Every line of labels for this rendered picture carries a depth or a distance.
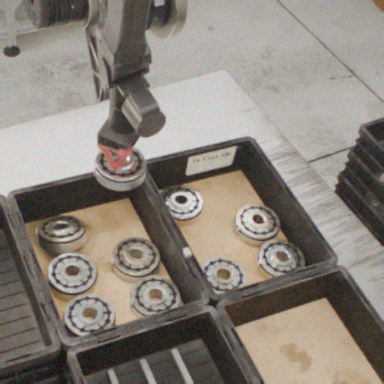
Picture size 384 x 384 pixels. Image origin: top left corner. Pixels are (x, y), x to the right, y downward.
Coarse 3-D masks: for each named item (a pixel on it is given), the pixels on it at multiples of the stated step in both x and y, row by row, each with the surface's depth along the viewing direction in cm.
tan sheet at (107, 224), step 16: (96, 208) 154; (112, 208) 155; (128, 208) 155; (32, 224) 150; (96, 224) 151; (112, 224) 152; (128, 224) 152; (32, 240) 147; (96, 240) 149; (112, 240) 149; (48, 256) 145; (96, 256) 146; (112, 272) 144; (160, 272) 145; (96, 288) 141; (112, 288) 141; (128, 288) 142; (64, 304) 138; (112, 304) 139; (128, 304) 139; (128, 320) 137
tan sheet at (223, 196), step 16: (224, 176) 164; (240, 176) 165; (160, 192) 159; (208, 192) 161; (224, 192) 161; (240, 192) 161; (208, 208) 157; (224, 208) 158; (240, 208) 158; (192, 224) 154; (208, 224) 154; (224, 224) 155; (192, 240) 151; (208, 240) 151; (224, 240) 152; (240, 240) 152; (208, 256) 149; (224, 256) 149; (240, 256) 149; (256, 272) 147
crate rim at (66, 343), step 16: (80, 176) 146; (16, 192) 142; (16, 208) 139; (160, 208) 143; (176, 240) 138; (32, 256) 132; (192, 272) 133; (48, 288) 128; (48, 304) 126; (192, 304) 128; (144, 320) 125; (64, 336) 122; (80, 336) 122; (96, 336) 123
